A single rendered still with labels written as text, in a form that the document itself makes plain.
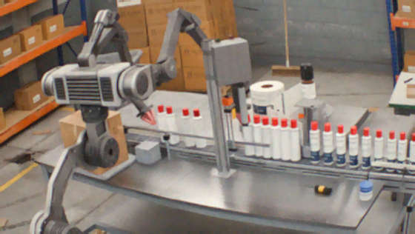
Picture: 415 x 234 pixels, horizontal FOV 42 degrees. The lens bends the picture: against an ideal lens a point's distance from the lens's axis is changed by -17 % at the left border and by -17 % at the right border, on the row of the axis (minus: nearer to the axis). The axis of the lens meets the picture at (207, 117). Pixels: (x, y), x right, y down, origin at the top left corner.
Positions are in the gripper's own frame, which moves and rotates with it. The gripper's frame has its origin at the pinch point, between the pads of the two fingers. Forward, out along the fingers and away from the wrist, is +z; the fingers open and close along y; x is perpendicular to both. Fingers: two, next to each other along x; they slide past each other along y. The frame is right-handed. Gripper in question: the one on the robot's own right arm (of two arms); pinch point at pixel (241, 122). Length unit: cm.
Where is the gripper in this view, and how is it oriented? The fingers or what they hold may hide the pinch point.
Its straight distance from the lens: 319.5
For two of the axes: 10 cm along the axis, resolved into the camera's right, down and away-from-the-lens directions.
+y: -8.3, -0.8, 5.5
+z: 1.4, 9.2, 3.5
